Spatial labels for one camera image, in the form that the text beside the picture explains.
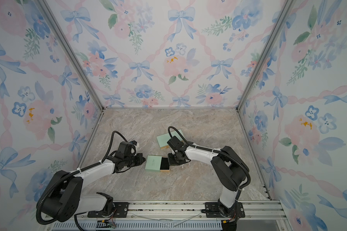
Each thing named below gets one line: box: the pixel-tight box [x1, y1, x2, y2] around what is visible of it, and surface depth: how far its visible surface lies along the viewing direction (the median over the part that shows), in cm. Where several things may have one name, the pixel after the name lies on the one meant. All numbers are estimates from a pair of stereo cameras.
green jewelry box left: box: [156, 130, 176, 148], surface depth 100 cm
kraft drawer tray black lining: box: [160, 156, 171, 173], surface depth 87 cm
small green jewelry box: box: [145, 154, 163, 173], surface depth 89 cm
